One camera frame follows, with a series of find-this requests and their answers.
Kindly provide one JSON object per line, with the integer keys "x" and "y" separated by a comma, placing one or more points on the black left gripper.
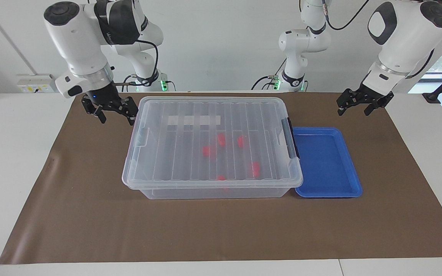
{"x": 372, "y": 94}

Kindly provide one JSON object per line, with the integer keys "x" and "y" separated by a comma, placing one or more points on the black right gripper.
{"x": 104, "y": 96}

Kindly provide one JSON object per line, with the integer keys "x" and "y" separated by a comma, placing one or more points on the clear ribbed plastic lid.
{"x": 175, "y": 153}

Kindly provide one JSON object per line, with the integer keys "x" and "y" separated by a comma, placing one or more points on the red block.
{"x": 206, "y": 150}
{"x": 221, "y": 178}
{"x": 221, "y": 138}
{"x": 255, "y": 168}
{"x": 241, "y": 141}

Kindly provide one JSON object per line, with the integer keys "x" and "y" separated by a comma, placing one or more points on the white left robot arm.
{"x": 405, "y": 34}

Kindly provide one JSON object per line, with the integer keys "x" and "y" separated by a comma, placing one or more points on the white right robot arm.
{"x": 79, "y": 42}

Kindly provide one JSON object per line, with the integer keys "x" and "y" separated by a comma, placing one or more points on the blue plastic tray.
{"x": 324, "y": 161}

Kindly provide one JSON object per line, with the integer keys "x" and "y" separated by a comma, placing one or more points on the black box latch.
{"x": 291, "y": 142}

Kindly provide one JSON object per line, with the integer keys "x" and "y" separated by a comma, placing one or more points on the clear plastic storage box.
{"x": 205, "y": 193}

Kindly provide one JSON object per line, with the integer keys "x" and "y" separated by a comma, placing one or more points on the brown paper table mat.
{"x": 90, "y": 214}

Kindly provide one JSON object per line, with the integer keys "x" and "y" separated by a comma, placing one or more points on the white wall socket panel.
{"x": 33, "y": 86}

